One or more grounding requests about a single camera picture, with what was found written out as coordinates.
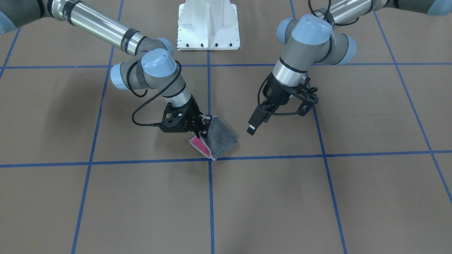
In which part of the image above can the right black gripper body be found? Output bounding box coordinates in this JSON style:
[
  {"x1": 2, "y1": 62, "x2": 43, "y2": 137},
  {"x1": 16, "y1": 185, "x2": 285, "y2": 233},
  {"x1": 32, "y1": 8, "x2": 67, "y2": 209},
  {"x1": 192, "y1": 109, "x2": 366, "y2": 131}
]
[{"x1": 179, "y1": 96, "x2": 202, "y2": 132}]

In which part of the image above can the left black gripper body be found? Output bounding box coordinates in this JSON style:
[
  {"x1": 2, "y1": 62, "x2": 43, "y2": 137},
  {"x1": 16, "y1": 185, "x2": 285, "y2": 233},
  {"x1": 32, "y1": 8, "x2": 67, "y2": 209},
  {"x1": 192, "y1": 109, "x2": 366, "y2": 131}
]
[{"x1": 260, "y1": 73, "x2": 301, "y2": 114}]

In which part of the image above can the pink and grey towel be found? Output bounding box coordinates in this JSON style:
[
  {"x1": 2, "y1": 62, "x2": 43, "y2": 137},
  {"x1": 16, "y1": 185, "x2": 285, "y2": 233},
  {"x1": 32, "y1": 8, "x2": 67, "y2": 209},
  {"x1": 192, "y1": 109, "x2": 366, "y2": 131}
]
[{"x1": 189, "y1": 116, "x2": 237, "y2": 161}]

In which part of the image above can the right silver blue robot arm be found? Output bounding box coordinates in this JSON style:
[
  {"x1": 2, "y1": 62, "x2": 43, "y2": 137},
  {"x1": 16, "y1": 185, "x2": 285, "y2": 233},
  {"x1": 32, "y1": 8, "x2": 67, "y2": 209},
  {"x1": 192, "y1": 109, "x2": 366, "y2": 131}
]
[{"x1": 0, "y1": 0, "x2": 212, "y2": 138}]

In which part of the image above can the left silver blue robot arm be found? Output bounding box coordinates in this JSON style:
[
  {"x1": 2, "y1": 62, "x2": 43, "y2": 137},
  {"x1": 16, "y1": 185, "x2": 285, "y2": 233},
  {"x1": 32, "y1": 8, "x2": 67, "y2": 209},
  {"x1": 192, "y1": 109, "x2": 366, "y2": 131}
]
[{"x1": 247, "y1": 0, "x2": 451, "y2": 135}]

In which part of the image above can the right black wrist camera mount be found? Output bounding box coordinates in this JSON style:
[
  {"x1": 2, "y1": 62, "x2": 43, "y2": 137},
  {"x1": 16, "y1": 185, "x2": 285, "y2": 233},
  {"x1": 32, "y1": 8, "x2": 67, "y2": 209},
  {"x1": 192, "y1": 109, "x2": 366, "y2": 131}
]
[{"x1": 159, "y1": 103, "x2": 190, "y2": 133}]

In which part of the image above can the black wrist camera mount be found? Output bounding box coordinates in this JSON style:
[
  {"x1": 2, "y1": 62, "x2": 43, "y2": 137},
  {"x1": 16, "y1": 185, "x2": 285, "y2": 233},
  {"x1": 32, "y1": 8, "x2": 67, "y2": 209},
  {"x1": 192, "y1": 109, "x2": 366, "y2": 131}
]
[
  {"x1": 159, "y1": 103, "x2": 190, "y2": 133},
  {"x1": 288, "y1": 77, "x2": 319, "y2": 117}
]

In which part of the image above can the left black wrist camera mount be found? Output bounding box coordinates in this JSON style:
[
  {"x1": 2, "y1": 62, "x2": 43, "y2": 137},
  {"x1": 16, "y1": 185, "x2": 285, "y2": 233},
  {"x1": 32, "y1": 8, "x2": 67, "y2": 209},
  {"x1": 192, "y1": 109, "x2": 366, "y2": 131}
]
[{"x1": 288, "y1": 77, "x2": 319, "y2": 117}]

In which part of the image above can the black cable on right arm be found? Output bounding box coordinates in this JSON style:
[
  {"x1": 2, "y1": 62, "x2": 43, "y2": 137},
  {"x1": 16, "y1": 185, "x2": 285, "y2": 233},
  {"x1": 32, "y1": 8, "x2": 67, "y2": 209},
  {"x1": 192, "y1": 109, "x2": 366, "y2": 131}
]
[{"x1": 126, "y1": 60, "x2": 183, "y2": 127}]

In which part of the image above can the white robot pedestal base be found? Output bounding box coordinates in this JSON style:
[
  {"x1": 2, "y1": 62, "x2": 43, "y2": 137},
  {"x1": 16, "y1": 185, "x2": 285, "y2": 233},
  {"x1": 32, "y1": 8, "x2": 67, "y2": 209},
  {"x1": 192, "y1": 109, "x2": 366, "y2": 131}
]
[{"x1": 177, "y1": 0, "x2": 240, "y2": 50}]

